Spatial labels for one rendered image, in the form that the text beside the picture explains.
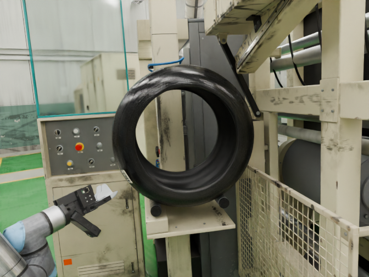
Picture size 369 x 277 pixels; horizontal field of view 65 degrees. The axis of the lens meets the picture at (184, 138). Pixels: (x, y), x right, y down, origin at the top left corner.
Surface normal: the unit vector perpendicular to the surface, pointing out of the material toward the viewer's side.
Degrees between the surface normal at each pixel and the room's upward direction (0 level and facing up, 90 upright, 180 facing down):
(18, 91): 90
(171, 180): 80
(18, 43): 90
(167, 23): 90
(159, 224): 90
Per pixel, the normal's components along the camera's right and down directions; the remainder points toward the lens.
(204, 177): -0.31, -0.62
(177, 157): 0.15, 0.13
